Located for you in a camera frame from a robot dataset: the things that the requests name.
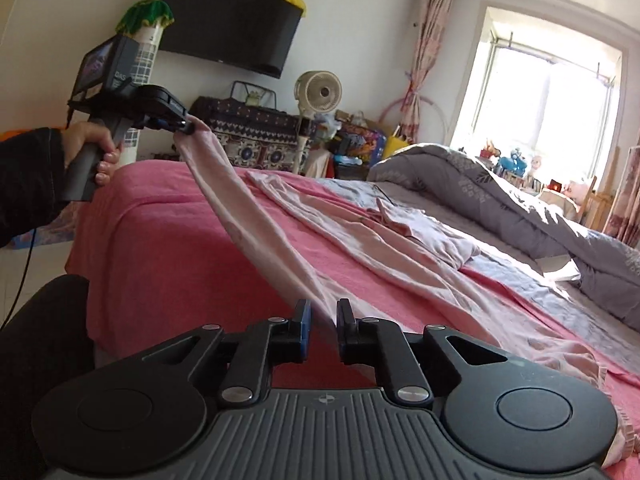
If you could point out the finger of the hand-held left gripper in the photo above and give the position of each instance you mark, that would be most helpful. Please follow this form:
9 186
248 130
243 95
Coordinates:
172 122

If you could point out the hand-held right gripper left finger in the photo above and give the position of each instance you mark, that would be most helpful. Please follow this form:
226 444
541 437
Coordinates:
303 332

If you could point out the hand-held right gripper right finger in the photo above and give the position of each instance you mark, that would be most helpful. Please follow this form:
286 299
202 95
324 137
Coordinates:
343 332

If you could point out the pink strawberry pajama pants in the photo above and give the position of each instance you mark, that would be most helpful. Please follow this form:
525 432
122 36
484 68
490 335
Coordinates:
280 240

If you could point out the person's left hand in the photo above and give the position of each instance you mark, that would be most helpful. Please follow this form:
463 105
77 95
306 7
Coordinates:
87 137

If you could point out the white checked column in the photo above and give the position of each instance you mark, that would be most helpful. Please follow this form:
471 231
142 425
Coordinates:
149 52

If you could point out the green frilled cover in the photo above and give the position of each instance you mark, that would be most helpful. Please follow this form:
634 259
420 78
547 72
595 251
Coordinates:
145 15

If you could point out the patterned cloth covered cabinet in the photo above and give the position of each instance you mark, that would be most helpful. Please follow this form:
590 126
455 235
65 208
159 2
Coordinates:
255 135

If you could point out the pink blanket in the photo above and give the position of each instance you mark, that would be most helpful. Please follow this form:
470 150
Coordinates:
165 230

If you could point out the folded pale pink garment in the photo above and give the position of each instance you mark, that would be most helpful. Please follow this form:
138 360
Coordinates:
430 235

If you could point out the cream standing fan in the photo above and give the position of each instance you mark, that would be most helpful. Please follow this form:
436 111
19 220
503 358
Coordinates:
320 92

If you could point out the red and white cloth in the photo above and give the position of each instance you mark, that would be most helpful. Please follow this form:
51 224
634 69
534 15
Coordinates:
317 164

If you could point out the white plastic bag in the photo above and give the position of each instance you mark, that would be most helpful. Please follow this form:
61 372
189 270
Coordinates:
326 125

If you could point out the colourful floor mat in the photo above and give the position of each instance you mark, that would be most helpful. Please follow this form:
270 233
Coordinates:
45 232

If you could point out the blue plastic pack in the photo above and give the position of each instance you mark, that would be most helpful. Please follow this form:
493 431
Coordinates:
348 161

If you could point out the grey bed sheet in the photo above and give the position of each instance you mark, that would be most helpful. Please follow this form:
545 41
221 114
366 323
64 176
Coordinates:
525 300

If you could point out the colourful printed box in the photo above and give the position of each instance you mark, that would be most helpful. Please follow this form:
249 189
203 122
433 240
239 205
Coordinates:
362 142

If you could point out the yellow paper bag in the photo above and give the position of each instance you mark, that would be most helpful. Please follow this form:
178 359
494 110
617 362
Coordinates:
395 147

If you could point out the grey floral duvet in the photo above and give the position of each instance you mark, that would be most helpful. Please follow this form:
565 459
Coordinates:
500 195

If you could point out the orange plush toy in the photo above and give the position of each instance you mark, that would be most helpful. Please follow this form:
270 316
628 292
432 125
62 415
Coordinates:
490 151

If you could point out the pink hula hoop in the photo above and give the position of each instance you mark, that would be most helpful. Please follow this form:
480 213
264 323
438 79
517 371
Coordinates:
435 110

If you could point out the blue plush toy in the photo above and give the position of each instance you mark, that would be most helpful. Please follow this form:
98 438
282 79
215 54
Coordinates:
515 161

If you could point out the white doll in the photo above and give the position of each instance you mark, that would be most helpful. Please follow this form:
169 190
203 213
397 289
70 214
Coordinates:
537 165

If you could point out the small red box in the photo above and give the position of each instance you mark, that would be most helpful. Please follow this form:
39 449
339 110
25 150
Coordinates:
555 184

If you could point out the pink floral curtain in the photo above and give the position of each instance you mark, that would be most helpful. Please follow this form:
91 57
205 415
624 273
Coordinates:
627 200
425 60

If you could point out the pink plush toy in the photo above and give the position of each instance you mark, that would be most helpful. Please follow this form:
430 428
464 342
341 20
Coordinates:
575 190

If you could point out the black wall television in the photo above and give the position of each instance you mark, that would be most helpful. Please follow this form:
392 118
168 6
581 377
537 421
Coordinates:
230 15

